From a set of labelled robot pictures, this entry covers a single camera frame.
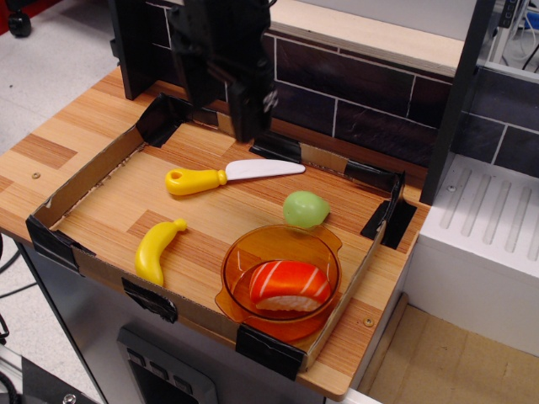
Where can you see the black caster wheel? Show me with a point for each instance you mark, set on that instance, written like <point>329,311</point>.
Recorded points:
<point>19,24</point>

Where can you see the grey oven control panel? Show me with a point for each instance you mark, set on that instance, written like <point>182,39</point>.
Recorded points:
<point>159,377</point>

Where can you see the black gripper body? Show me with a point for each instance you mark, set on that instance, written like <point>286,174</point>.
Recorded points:
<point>232,31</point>

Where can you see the green toy pear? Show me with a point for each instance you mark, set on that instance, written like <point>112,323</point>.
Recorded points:
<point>305,209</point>

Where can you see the dark grey upright post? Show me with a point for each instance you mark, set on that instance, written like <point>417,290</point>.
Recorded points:
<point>473,44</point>

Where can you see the salmon nigiri sushi toy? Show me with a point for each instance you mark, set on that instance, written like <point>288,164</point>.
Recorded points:
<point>283,285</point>

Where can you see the orange transparent plastic pot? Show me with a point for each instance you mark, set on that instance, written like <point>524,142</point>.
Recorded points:
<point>316,245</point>

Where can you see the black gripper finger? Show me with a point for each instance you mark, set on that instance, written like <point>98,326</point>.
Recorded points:
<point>251,107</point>
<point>203,79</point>

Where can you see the yellow handled toy knife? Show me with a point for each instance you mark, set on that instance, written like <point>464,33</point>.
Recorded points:
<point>182,181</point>

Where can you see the cardboard fence with black tape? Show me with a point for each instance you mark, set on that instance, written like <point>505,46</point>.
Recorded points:
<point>95,221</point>

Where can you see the black upright post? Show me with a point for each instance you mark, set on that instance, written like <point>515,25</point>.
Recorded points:
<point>141,44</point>

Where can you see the white toy sink drainboard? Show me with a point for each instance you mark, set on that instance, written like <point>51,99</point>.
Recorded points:
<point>475,263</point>

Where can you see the yellow toy banana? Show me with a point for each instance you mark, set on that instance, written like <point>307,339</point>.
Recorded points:
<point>151,247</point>

